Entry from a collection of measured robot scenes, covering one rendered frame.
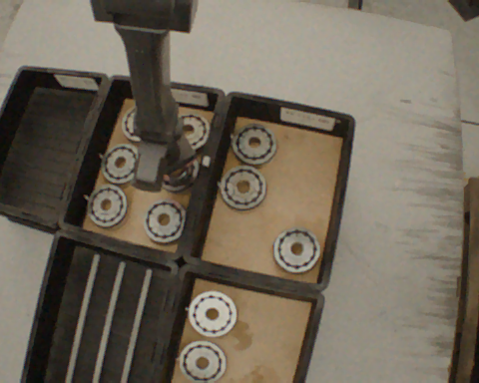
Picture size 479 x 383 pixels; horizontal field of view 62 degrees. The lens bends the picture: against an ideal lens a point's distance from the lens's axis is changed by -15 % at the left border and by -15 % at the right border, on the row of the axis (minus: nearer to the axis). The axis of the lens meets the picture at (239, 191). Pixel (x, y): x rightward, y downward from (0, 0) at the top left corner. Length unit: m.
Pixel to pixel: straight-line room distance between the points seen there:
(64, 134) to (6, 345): 0.63
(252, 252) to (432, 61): 0.86
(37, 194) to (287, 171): 0.64
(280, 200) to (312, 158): 0.13
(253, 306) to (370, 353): 0.35
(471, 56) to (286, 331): 1.94
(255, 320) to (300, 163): 0.38
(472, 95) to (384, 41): 1.02
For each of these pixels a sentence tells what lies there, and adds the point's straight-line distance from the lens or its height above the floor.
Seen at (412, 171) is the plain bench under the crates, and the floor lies 0.70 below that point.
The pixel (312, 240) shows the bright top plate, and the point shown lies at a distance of 1.01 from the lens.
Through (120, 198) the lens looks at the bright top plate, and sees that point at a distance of 1.08.
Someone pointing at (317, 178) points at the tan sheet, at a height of 0.83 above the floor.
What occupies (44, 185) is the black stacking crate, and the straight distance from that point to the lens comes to 1.21.
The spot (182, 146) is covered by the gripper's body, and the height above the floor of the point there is 0.99.
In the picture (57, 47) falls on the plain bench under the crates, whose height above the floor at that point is 0.70.
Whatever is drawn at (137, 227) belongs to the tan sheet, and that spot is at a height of 0.83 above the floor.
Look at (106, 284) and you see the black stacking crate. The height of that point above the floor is 0.83.
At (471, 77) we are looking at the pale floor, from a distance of 2.48.
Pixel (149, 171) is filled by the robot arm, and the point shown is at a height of 1.11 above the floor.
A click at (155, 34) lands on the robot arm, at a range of 0.48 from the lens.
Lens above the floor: 1.84
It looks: 72 degrees down
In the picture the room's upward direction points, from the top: 8 degrees counter-clockwise
